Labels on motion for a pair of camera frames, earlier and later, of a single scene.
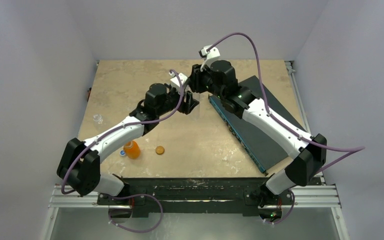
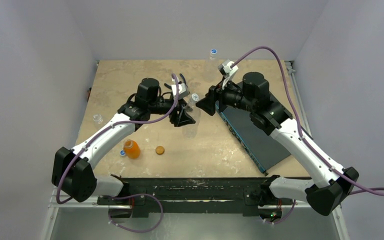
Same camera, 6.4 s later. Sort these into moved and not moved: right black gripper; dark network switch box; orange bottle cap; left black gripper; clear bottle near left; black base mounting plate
Moved: left black gripper; right black gripper
Not moved: dark network switch box; black base mounting plate; clear bottle near left; orange bottle cap
